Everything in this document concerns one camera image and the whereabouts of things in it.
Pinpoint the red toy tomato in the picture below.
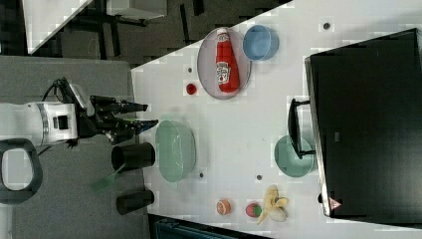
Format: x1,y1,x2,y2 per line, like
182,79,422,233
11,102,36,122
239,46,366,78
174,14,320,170
186,84,197,95

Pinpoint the black toaster oven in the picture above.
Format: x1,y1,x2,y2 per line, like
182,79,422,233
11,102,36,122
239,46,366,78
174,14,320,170
288,28,422,228

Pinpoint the green mug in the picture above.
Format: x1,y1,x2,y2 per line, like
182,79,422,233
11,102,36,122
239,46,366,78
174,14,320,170
274,135,315,177

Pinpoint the toy strawberry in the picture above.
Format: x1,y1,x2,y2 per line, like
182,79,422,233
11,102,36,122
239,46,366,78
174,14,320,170
245,202,262,218

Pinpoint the grey round plate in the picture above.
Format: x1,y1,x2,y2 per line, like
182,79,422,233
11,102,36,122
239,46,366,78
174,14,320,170
197,28,251,100

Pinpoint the green spatula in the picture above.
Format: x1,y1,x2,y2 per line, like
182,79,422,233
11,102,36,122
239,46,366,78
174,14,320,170
90,164,125,192

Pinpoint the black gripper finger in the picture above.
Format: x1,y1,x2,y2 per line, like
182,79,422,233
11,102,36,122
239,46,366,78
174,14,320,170
119,103,148,114
128,119,158,135

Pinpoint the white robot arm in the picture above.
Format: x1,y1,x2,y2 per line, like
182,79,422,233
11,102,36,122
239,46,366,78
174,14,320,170
1,96,158,147

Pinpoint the green plastic strainer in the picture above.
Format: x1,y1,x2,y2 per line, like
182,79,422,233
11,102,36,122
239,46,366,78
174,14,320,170
155,120,196,183

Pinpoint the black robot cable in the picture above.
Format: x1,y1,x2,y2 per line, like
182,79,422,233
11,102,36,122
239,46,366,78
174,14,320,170
41,78,73,104

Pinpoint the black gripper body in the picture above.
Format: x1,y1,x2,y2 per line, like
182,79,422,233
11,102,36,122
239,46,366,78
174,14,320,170
77,96,129,145

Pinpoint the blue cup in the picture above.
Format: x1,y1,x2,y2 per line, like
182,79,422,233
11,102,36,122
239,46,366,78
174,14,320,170
243,25,280,61

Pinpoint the orange slice toy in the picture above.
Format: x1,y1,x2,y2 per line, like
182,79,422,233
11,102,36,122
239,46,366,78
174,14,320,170
216,198,231,215

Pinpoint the red ketchup bottle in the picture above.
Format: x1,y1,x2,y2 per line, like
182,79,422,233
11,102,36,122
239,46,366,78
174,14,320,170
216,29,240,93

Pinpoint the toy peeled banana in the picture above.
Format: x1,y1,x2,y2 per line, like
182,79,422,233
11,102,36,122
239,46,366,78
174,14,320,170
257,185,289,224

